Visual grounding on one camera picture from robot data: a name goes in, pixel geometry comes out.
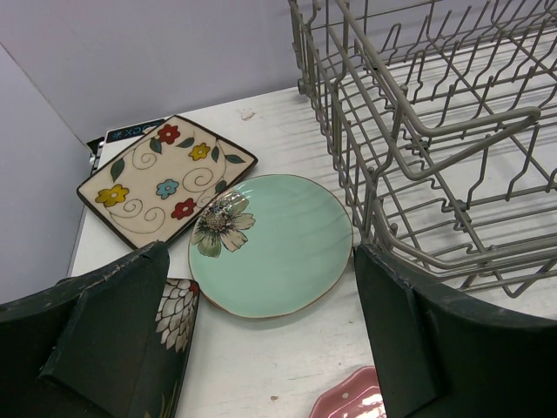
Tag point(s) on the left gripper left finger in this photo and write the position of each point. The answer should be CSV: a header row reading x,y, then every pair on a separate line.
x,y
77,349

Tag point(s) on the dark square floral plate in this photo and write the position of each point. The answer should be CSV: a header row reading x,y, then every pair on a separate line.
x,y
175,318

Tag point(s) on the cream square floral plate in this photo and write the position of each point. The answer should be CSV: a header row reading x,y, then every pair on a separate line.
x,y
156,187

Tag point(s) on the grey wire dish rack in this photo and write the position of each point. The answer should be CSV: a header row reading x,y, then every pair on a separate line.
x,y
440,118

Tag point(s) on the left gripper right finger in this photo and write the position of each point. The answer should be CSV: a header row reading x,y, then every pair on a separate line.
x,y
439,352

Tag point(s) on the mint green flower plate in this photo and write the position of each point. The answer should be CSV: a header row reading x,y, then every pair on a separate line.
x,y
270,246

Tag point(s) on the pink polka dot plate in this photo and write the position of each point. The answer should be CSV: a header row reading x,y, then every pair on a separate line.
x,y
358,395

